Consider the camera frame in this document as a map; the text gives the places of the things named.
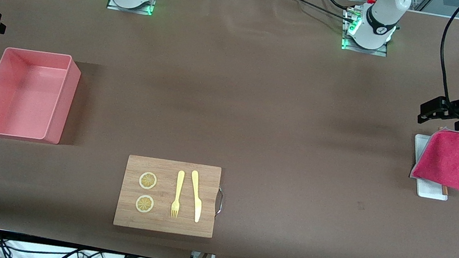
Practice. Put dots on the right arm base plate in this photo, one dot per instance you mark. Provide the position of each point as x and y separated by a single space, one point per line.
138 11

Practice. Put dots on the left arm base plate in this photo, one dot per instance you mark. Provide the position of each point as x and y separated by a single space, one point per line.
377 53

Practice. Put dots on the pink plastic bin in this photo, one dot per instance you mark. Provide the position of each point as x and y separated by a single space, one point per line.
12 92

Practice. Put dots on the pink microfibre cloth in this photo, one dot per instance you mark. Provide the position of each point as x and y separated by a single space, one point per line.
443 161

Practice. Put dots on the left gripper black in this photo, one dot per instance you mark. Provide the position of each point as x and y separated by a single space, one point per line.
458 108

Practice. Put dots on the yellow plastic knife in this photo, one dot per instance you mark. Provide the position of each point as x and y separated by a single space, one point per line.
196 197

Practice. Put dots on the lemon slice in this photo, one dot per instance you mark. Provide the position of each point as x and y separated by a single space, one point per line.
148 180
144 204

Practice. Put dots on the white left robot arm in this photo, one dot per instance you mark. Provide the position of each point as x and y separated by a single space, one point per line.
376 28

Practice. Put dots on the wooden cutting board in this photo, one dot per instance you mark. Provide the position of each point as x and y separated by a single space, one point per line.
208 180

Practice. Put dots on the yellow plastic fork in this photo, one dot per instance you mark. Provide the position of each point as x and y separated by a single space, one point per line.
179 185

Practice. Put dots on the white rectangular tray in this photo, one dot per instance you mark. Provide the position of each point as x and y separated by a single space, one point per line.
429 191

